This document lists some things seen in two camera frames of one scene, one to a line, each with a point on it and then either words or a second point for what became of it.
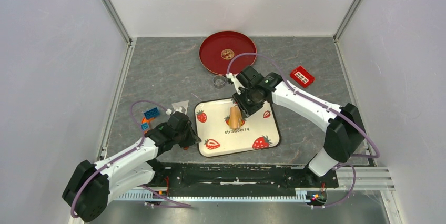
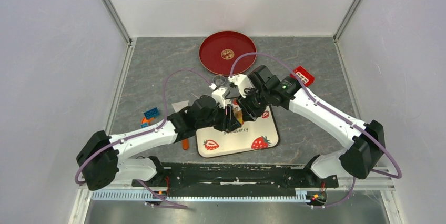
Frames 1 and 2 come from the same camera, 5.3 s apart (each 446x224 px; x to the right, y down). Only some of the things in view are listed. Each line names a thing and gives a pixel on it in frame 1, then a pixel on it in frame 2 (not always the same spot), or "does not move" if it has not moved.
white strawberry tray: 215,138 does not move
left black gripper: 192,139 -> 229,122
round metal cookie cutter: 219,81 does not move
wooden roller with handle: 235,117 does not move
